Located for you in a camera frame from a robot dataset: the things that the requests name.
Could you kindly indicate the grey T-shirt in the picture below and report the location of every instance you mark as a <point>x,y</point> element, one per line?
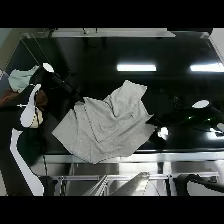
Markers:
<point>106,130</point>

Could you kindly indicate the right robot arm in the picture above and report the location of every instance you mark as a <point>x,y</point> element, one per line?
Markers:
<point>201,104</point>

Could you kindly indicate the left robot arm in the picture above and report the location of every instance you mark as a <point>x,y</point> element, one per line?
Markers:
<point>28,110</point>

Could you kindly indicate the cream garment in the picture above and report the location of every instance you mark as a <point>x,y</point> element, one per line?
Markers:
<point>37,117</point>

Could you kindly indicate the dark green garment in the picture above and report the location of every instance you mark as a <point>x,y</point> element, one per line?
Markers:
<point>30,145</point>

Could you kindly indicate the pale green garment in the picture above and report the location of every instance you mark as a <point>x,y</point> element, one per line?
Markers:
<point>20,80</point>

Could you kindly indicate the brown garment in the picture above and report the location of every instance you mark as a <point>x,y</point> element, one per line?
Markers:
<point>7,97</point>

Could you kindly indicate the silver frame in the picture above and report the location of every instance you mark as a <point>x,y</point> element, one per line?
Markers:
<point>150,157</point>

